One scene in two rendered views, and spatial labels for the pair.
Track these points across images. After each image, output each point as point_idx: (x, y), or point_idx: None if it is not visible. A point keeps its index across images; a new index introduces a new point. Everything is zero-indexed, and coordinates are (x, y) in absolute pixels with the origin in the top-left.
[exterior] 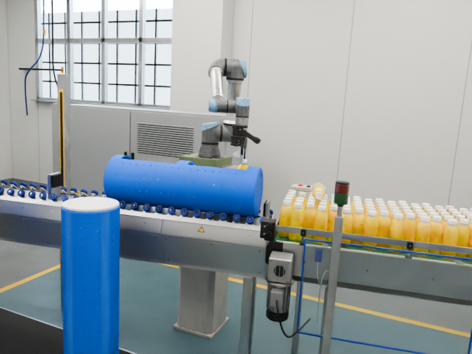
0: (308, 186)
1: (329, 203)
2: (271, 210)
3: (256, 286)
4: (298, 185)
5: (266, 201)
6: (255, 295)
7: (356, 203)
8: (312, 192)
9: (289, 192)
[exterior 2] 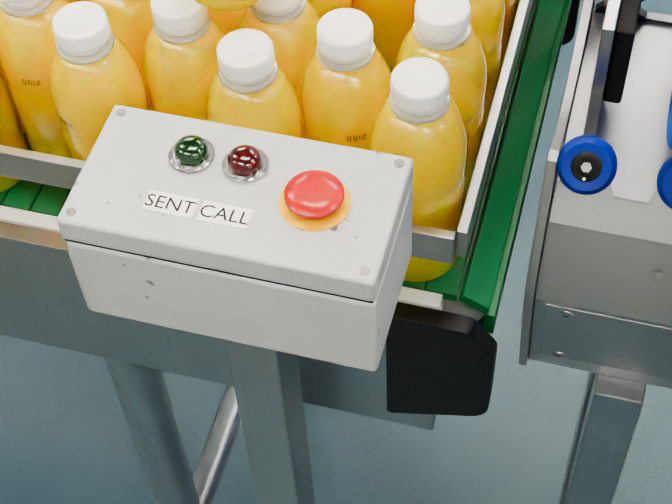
0: (248, 145)
1: (136, 64)
2: (575, 137)
3: (581, 437)
4: (331, 233)
5: (631, 6)
6: (575, 460)
7: None
8: (258, 40)
9: (448, 86)
